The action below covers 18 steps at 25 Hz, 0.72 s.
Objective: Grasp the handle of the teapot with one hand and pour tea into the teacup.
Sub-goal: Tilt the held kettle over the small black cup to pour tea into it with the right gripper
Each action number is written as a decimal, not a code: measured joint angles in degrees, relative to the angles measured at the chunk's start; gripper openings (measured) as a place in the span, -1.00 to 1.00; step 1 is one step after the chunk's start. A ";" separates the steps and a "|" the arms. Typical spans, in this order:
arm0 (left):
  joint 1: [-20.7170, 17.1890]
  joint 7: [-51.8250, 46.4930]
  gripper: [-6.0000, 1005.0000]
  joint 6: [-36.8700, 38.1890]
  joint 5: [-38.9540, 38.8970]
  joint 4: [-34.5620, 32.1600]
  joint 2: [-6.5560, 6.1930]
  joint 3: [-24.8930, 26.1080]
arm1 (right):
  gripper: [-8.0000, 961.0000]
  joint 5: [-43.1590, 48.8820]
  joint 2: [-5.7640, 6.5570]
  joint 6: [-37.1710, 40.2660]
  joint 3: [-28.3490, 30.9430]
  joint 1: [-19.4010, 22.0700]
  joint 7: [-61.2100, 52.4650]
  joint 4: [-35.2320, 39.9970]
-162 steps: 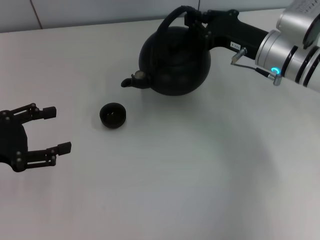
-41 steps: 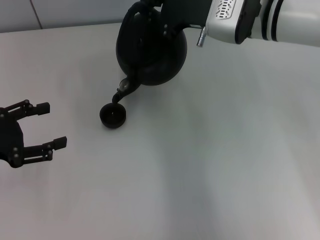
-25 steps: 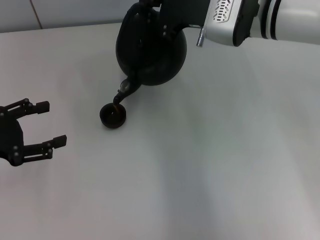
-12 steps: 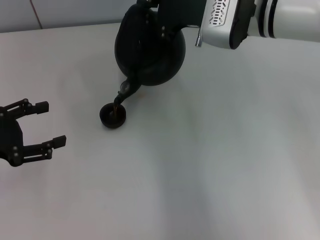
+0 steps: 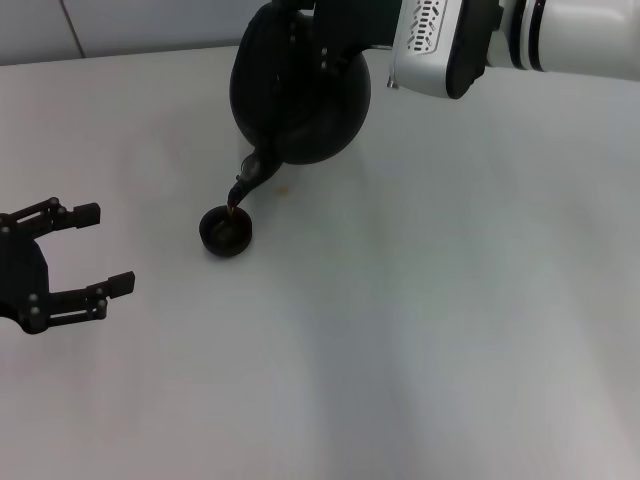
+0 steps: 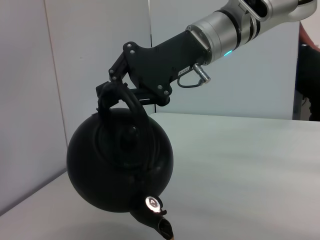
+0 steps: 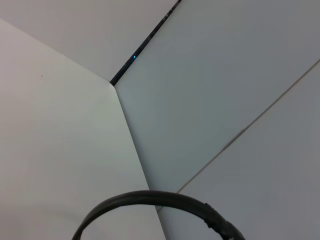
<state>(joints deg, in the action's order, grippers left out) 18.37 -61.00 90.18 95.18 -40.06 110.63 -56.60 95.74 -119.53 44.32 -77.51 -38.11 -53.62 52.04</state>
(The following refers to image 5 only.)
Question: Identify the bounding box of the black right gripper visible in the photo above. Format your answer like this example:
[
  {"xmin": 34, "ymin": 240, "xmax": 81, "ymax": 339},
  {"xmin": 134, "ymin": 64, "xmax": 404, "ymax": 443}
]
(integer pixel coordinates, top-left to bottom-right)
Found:
[{"xmin": 273, "ymin": 0, "xmax": 401, "ymax": 71}]

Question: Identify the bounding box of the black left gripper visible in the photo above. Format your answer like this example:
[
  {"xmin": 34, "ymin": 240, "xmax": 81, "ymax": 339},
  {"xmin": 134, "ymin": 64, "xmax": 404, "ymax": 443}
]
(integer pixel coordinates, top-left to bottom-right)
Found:
[{"xmin": 0, "ymin": 196, "xmax": 136, "ymax": 335}]

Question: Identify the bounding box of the black round teapot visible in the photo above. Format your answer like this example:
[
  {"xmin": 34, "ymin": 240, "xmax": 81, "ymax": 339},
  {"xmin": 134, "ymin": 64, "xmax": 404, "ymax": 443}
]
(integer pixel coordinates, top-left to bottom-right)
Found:
[{"xmin": 227, "ymin": 0, "xmax": 373, "ymax": 209}]

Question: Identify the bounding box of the small black teacup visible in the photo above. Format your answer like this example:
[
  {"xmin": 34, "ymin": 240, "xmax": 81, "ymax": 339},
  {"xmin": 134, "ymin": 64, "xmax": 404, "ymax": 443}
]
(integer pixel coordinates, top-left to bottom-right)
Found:
[{"xmin": 198, "ymin": 204, "xmax": 254, "ymax": 259}]

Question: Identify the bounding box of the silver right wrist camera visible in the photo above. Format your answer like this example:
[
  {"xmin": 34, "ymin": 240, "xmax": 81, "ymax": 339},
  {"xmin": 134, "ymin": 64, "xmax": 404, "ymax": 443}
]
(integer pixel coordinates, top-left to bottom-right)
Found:
[{"xmin": 385, "ymin": 0, "xmax": 504, "ymax": 100}]

